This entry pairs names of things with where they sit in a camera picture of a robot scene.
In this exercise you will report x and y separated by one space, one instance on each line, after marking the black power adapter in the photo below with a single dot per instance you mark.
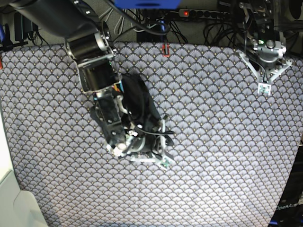
23 27

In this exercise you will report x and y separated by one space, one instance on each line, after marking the dark grey T-shirt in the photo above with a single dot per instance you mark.
139 103

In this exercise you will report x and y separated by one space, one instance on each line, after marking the blue handled clamp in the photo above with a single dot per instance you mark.
5 42

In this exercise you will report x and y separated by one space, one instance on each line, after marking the white plastic bin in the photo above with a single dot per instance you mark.
18 208

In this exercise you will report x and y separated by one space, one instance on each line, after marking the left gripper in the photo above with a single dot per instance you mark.
266 54

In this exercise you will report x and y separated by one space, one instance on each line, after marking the red black table clamp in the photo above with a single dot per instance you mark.
165 50

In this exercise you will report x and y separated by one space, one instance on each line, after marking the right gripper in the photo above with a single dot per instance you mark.
149 147

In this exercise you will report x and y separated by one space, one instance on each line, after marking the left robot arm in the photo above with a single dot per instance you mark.
254 20

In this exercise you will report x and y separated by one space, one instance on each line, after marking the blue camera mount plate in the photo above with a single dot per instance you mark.
147 4

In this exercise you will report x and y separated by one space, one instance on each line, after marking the fan-patterned table cloth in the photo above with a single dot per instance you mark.
233 147

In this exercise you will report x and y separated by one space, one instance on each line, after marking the black OpenArm stand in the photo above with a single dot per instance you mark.
289 212

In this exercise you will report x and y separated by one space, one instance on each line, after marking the black power strip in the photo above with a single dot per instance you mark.
203 14

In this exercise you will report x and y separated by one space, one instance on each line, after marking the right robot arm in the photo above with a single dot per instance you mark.
122 106

